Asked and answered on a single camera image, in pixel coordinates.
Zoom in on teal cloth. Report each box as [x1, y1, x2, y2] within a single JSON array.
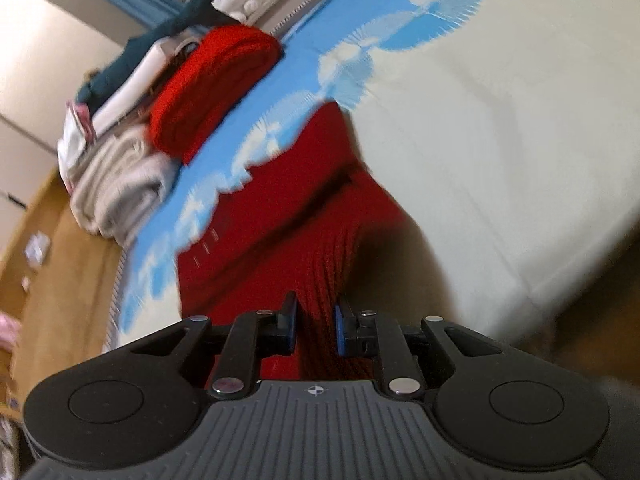
[[75, 0, 222, 107]]

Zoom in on folded white cloth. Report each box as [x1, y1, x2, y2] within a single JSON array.
[[91, 35, 203, 133]]

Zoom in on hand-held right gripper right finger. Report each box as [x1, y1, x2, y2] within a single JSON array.
[[333, 302, 507, 402]]

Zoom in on blue and white bed sheet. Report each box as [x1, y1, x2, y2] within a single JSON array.
[[104, 0, 640, 361]]

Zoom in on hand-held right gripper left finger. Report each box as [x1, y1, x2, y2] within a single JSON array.
[[132, 291, 301, 402]]

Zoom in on folded bright red knit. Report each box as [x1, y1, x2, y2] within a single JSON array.
[[148, 25, 284, 167]]

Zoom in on white plush toy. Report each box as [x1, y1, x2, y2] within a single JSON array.
[[211, 0, 259, 22]]

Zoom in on dark red knit sweater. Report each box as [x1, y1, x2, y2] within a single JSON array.
[[175, 100, 432, 382]]

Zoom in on folded white blanket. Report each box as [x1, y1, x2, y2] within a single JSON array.
[[69, 125, 177, 242]]

